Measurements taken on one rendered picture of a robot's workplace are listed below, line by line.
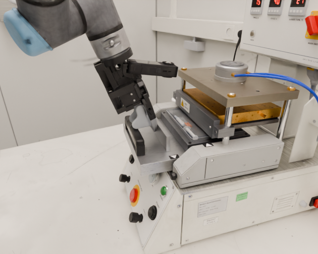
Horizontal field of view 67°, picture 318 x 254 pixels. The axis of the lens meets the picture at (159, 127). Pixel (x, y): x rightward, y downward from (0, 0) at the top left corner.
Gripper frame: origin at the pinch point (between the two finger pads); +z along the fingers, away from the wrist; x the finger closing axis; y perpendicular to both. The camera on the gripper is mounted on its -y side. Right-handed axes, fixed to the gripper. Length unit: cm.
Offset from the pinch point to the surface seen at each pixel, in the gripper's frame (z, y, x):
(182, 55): 22, -50, -114
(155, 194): 12.3, 7.5, 9.0
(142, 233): 19.3, 14.6, 11.6
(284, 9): -13.8, -39.7, 0.0
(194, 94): -1.0, -13.4, -4.3
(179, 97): -0.2, -10.3, -8.3
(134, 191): 16.1, 12.7, 0.5
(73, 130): 50, 50, -138
